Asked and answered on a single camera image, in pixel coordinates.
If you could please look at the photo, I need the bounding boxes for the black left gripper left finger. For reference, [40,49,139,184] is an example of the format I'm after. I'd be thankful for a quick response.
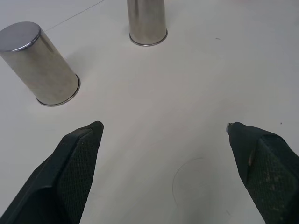
[0,120,105,224]

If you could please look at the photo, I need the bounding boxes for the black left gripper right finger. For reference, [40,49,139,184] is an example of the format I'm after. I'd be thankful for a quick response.
[226,121,299,224]

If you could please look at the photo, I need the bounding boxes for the stainless steel cup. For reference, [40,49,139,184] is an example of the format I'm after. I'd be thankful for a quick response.
[0,21,81,107]
[127,0,168,47]

